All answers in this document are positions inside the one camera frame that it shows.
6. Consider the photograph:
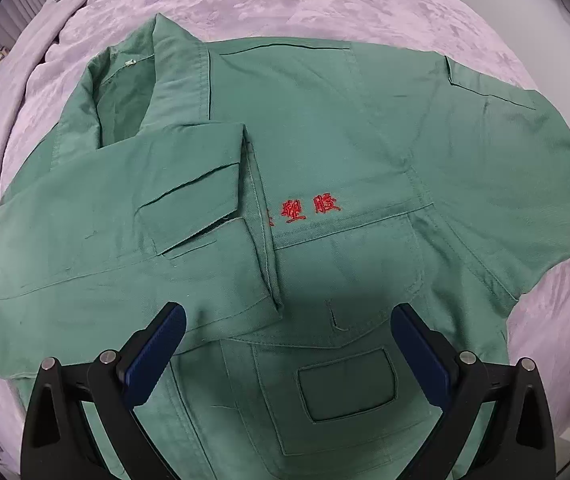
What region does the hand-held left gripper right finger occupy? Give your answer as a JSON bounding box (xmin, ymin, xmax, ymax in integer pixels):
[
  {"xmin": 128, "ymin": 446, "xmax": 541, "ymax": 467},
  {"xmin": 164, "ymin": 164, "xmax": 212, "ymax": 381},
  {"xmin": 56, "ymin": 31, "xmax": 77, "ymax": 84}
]
[{"xmin": 390, "ymin": 302, "xmax": 558, "ymax": 480}]

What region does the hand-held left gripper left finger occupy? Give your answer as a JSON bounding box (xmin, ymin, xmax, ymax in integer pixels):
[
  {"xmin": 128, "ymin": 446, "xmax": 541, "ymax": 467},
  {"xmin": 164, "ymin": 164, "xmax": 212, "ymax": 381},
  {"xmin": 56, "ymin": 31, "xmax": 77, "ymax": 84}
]
[{"xmin": 20, "ymin": 301, "xmax": 187, "ymax": 480}]

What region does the green work jacket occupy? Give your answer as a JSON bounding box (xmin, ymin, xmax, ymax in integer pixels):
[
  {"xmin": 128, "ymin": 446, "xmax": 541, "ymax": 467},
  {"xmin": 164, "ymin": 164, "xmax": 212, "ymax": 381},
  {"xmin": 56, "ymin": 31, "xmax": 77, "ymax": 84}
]
[{"xmin": 0, "ymin": 14, "xmax": 570, "ymax": 480}]

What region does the grey pleated curtain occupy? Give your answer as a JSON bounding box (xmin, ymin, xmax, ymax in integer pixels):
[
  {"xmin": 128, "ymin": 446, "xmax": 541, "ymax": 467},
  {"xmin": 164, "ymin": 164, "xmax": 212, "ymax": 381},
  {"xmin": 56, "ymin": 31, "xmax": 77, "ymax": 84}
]
[{"xmin": 0, "ymin": 0, "xmax": 52, "ymax": 63}]

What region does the purple plush blanket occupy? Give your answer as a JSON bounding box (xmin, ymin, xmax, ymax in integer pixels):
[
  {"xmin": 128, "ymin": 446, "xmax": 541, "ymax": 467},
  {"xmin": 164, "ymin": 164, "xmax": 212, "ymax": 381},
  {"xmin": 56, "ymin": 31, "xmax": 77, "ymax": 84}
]
[{"xmin": 0, "ymin": 0, "xmax": 570, "ymax": 480}]

